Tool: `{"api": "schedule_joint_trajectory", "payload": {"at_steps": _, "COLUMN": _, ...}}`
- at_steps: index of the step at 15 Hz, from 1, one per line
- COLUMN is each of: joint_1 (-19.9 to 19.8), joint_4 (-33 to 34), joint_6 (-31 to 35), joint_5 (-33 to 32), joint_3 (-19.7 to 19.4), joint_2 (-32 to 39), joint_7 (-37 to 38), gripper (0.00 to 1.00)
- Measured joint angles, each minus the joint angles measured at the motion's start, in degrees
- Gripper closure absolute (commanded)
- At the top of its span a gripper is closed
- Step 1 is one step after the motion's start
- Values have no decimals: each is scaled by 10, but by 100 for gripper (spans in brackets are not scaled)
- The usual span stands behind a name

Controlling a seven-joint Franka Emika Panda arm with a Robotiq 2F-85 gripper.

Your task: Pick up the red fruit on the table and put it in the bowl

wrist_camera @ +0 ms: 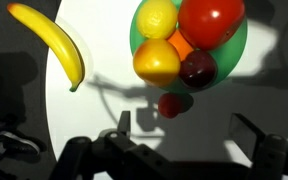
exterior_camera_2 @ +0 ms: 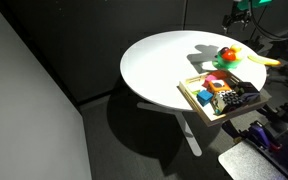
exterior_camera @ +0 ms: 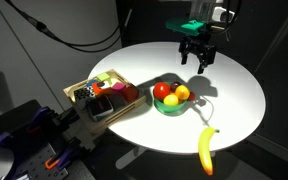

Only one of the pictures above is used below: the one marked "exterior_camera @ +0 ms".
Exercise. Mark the pink block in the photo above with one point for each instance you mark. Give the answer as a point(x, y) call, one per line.
point(119, 86)

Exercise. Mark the dark purple plum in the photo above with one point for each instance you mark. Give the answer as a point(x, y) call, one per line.
point(174, 86)

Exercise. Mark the small red fruit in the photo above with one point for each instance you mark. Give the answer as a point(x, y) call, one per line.
point(191, 96)

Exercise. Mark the yellow lemon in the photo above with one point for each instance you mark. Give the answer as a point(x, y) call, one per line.
point(171, 100)

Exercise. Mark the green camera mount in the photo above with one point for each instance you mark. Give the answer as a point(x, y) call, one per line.
point(189, 26)

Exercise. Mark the dark grey block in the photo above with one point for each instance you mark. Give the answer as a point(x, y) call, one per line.
point(117, 100)

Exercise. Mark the lime green block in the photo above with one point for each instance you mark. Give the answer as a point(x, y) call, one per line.
point(103, 77)

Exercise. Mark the white table base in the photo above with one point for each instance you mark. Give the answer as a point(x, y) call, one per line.
point(129, 159)

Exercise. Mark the blue cube block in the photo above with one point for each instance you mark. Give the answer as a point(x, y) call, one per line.
point(91, 82)

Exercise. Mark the orange yellow fruit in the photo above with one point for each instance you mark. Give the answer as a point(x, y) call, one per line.
point(182, 92)

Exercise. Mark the black perforated board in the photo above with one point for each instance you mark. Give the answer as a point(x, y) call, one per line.
point(39, 165)

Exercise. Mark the wooden tray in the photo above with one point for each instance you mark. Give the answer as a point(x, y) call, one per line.
point(114, 118)

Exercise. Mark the red block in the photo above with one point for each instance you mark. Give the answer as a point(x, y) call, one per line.
point(131, 93)

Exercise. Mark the dark rounded box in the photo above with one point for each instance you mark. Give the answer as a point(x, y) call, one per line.
point(100, 107)

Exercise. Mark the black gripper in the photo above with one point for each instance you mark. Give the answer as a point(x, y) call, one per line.
point(199, 50)

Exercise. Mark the orange block with hole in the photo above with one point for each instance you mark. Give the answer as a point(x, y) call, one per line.
point(99, 88)

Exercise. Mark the large red tomato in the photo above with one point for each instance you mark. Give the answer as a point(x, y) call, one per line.
point(161, 90)

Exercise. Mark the yellow banana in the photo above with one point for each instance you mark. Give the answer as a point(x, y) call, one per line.
point(205, 150)

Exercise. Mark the black white checkered block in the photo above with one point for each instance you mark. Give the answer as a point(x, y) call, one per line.
point(83, 93)

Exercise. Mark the green bowl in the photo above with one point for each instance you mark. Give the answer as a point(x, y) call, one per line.
point(170, 108)

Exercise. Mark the tray support bracket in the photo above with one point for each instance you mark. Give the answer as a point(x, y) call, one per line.
point(80, 135)

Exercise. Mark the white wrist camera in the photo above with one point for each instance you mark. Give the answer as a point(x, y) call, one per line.
point(223, 14)

